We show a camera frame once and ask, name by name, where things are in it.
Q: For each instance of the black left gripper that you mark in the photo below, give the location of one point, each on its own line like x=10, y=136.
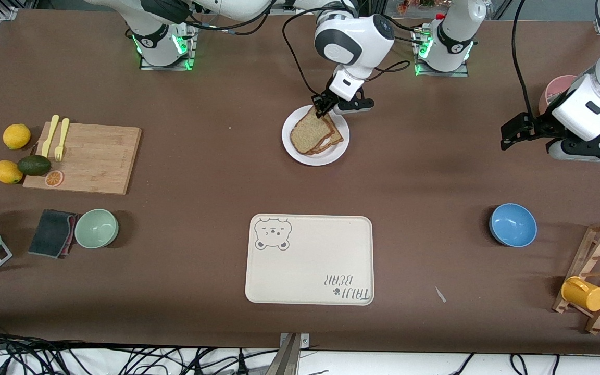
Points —
x=538, y=126

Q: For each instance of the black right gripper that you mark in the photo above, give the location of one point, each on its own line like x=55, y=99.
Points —
x=325, y=100

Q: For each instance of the plain brown bread slice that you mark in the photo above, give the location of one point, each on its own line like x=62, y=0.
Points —
x=308, y=133

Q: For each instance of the toast slice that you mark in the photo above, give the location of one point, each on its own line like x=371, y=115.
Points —
x=335, y=136

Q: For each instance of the fried egg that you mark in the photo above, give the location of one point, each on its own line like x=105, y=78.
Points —
x=324, y=142

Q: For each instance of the white round plate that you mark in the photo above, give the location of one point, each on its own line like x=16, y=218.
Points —
x=292, y=148

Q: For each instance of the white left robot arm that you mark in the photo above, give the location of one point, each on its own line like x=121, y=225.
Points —
x=591, y=104

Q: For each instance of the pink bowl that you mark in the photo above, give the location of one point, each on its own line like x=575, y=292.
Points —
x=555, y=88

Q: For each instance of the blue bowl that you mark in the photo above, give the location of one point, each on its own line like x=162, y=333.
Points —
x=513, y=225

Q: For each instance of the cream bear print tray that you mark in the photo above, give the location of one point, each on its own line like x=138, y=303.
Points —
x=305, y=271

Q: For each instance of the yellow mug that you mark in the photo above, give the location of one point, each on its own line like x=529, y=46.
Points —
x=586, y=294

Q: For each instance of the small white paper scrap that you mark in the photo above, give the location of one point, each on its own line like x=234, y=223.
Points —
x=440, y=295

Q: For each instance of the wooden cutting board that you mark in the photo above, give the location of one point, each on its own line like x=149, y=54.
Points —
x=91, y=156

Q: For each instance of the pale green bowl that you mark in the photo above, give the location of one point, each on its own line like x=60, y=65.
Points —
x=96, y=228

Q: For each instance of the yellow plastic fork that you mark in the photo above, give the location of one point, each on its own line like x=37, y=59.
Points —
x=62, y=138

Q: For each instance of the yellow plastic knife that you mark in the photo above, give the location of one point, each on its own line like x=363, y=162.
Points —
x=50, y=135

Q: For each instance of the orange slice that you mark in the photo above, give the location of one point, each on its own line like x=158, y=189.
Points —
x=54, y=179

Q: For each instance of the dark green avocado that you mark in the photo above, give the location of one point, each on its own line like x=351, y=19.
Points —
x=34, y=165

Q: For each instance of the dark grey folded cloth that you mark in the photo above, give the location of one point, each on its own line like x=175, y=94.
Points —
x=50, y=233

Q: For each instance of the yellow lemon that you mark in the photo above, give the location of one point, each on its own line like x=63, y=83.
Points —
x=16, y=136
x=7, y=172

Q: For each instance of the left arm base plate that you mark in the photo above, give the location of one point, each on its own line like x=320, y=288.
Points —
x=461, y=72

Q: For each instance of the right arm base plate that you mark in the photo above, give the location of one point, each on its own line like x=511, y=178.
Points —
x=191, y=47

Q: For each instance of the metal table edge bracket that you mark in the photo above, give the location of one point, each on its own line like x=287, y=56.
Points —
x=292, y=354

